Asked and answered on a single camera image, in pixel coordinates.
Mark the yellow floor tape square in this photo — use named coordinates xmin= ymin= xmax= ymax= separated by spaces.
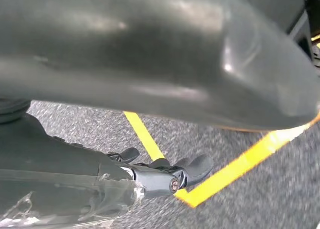
xmin=310 ymin=33 xmax=320 ymax=50
xmin=123 ymin=111 xmax=320 ymax=209

